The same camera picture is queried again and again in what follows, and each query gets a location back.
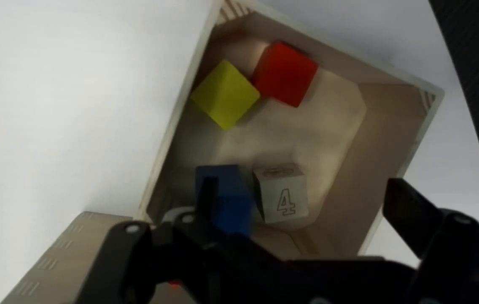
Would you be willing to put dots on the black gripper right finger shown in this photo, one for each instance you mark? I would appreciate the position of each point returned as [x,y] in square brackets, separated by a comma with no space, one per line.
[453,254]

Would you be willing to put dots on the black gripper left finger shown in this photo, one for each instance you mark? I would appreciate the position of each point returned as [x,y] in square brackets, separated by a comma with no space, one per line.
[156,264]

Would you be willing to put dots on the blue wooden block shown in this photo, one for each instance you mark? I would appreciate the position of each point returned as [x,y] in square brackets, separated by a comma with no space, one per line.
[234,196]

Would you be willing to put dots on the wooden number four block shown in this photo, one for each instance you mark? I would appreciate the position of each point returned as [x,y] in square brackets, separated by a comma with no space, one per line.
[283,196]

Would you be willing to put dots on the yellow wooden block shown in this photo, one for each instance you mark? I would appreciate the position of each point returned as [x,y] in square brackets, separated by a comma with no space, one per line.
[225,95]

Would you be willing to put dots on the red wooden block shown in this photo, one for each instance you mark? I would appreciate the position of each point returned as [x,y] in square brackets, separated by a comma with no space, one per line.
[284,73]

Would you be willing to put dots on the open wooden tray box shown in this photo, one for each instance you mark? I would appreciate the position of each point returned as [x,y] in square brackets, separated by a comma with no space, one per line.
[318,140]

